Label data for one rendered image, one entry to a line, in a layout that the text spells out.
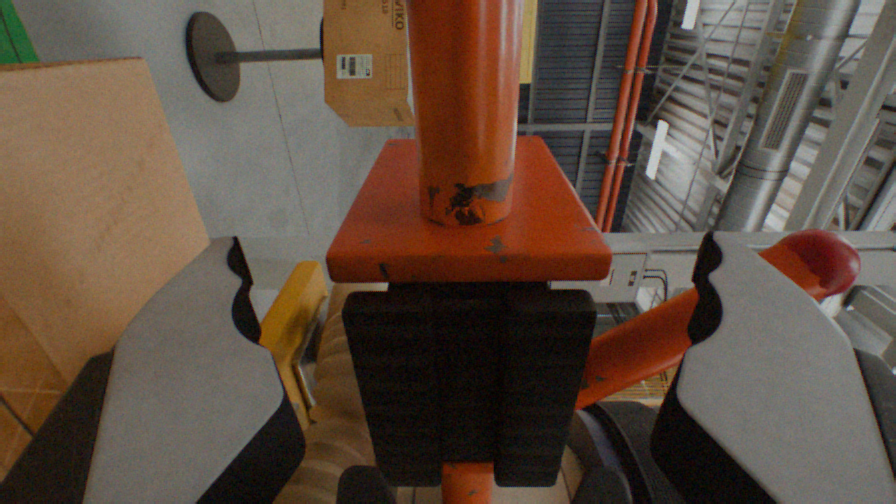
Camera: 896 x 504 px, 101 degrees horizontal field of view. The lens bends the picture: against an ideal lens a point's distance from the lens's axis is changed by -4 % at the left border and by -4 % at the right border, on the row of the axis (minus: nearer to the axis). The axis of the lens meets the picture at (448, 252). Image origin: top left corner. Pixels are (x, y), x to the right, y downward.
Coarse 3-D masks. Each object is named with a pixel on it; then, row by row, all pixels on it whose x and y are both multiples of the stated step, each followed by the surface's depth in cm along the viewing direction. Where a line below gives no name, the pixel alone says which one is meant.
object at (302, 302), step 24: (312, 264) 30; (288, 288) 27; (312, 288) 28; (288, 312) 25; (312, 312) 28; (264, 336) 23; (288, 336) 24; (312, 336) 27; (288, 360) 24; (312, 360) 27; (288, 384) 24; (312, 384) 27
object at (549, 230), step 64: (384, 192) 10; (512, 192) 10; (384, 256) 8; (448, 256) 8; (512, 256) 8; (576, 256) 8; (384, 320) 8; (448, 320) 9; (512, 320) 8; (576, 320) 7; (384, 384) 9; (448, 384) 10; (512, 384) 9; (576, 384) 8; (384, 448) 10; (448, 448) 11; (512, 448) 10
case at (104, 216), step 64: (64, 64) 23; (128, 64) 28; (0, 128) 20; (64, 128) 23; (128, 128) 28; (0, 192) 20; (64, 192) 23; (128, 192) 28; (0, 256) 20; (64, 256) 23; (128, 256) 28; (192, 256) 35; (0, 320) 20; (64, 320) 23; (128, 320) 28; (0, 384) 19; (64, 384) 23; (0, 448) 19
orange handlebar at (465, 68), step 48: (432, 0) 6; (480, 0) 6; (432, 48) 7; (480, 48) 7; (432, 96) 7; (480, 96) 7; (432, 144) 8; (480, 144) 8; (432, 192) 8; (480, 192) 8; (480, 480) 14
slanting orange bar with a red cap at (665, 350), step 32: (768, 256) 13; (800, 256) 12; (832, 256) 11; (832, 288) 12; (640, 320) 14; (672, 320) 13; (608, 352) 14; (640, 352) 14; (672, 352) 13; (608, 384) 14
